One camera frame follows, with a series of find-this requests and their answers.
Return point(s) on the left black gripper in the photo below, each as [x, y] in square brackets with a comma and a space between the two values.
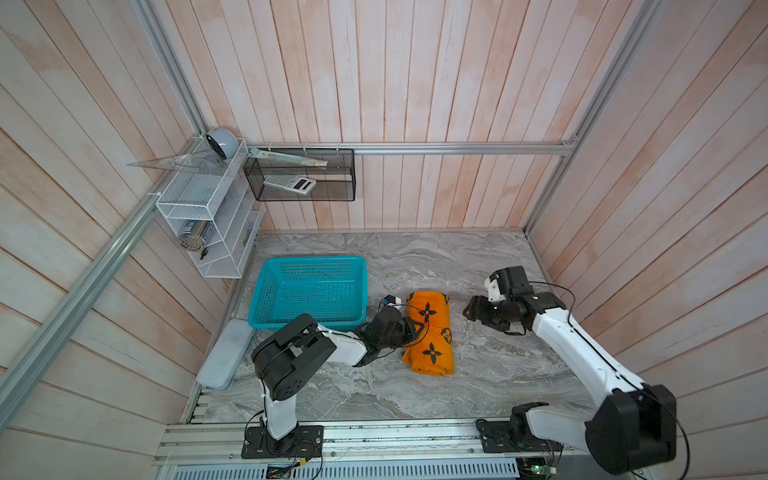
[410, 333]

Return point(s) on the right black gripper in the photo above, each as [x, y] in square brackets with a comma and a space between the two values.
[477, 310]

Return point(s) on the orange patterned pillowcase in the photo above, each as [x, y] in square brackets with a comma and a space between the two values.
[431, 353]

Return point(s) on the teal plastic basket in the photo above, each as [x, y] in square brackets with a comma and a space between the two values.
[331, 289]

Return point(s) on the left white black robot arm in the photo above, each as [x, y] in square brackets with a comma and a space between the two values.
[289, 358]

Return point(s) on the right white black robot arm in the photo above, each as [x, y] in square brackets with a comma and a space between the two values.
[634, 425]

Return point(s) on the green circuit board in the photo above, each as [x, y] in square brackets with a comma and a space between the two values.
[534, 471]

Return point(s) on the white calculator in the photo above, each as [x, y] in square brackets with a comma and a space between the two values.
[290, 183]

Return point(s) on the white rectangular plastic lid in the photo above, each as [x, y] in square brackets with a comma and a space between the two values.
[224, 358]

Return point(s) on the metal cylindrical brush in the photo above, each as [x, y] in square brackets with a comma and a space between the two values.
[192, 236]

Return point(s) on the clear plastic ruler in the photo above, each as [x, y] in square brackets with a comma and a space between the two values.
[275, 156]

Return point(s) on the round white grey gadget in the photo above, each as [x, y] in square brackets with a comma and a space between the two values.
[223, 142]

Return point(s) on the clear triangle set square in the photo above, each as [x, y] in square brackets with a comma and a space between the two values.
[196, 162]

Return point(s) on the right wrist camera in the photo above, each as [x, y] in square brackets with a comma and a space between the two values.
[494, 294]

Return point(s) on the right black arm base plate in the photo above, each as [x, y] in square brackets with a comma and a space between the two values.
[511, 436]

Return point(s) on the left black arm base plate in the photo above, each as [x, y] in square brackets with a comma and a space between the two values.
[303, 442]

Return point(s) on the black wire mesh basket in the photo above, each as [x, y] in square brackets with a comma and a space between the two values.
[336, 182]

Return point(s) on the white wire shelf rack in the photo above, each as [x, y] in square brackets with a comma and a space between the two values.
[226, 201]

